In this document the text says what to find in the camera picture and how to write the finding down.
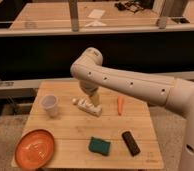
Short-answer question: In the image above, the green sponge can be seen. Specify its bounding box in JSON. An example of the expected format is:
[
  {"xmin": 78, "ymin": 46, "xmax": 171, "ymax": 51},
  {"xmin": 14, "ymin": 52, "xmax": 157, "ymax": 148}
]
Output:
[{"xmin": 88, "ymin": 137, "xmax": 111, "ymax": 156}]

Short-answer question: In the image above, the white paper sheet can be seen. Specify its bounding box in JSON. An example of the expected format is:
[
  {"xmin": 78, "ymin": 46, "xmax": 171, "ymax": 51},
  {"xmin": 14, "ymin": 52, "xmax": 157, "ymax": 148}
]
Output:
[{"xmin": 88, "ymin": 9, "xmax": 105, "ymax": 19}]

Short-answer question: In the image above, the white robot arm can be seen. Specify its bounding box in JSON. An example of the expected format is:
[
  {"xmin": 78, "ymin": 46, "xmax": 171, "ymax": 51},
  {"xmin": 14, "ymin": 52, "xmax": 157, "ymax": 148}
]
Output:
[{"xmin": 70, "ymin": 47, "xmax": 194, "ymax": 171}]

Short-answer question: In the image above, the black cable bundle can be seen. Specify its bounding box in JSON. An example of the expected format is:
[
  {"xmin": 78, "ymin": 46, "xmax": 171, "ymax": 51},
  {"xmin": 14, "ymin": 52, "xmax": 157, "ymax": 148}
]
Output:
[{"xmin": 114, "ymin": 0, "xmax": 143, "ymax": 14}]

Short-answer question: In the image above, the black remote control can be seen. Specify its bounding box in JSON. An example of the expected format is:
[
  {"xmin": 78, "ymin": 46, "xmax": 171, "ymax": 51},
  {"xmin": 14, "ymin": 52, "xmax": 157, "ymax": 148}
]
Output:
[{"xmin": 122, "ymin": 131, "xmax": 141, "ymax": 156}]

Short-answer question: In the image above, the grey metal post right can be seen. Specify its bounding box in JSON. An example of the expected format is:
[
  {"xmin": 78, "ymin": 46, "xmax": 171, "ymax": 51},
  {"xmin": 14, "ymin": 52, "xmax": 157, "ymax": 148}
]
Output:
[{"xmin": 157, "ymin": 0, "xmax": 174, "ymax": 29}]

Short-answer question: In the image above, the grey metal post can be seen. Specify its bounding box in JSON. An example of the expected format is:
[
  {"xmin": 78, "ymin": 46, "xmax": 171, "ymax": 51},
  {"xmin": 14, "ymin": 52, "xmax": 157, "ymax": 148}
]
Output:
[
  {"xmin": 157, "ymin": 0, "xmax": 174, "ymax": 29},
  {"xmin": 68, "ymin": 0, "xmax": 79, "ymax": 32}
]

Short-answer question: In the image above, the orange carrot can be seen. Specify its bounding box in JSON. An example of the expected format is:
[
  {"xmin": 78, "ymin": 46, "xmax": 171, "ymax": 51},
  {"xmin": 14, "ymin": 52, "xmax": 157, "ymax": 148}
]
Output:
[{"xmin": 117, "ymin": 96, "xmax": 124, "ymax": 116}]

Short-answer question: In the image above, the orange plate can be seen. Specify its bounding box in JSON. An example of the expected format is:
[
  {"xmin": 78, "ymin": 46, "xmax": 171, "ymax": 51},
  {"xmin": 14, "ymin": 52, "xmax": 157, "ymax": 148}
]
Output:
[{"xmin": 14, "ymin": 129, "xmax": 55, "ymax": 171}]

